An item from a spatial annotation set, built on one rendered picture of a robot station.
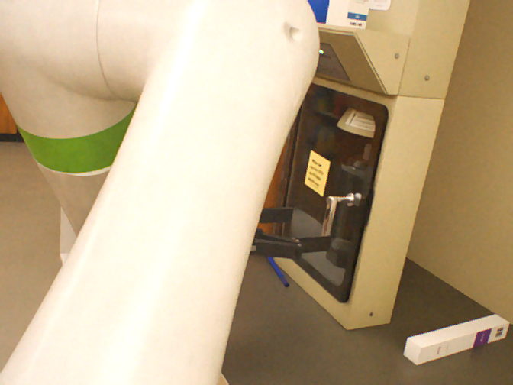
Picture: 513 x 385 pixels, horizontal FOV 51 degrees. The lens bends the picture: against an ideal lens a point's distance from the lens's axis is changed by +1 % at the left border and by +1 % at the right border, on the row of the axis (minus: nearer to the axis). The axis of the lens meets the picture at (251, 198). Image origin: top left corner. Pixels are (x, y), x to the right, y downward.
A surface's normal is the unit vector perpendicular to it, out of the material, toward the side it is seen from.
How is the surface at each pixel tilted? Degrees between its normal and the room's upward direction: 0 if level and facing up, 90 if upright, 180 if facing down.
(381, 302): 90
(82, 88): 140
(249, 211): 73
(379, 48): 90
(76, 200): 125
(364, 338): 0
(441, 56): 90
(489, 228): 90
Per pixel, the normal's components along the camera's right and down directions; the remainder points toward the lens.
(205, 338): 0.84, -0.20
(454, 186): -0.89, 0.03
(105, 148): 0.57, 0.62
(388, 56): 0.43, 0.34
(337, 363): 0.14, -0.94
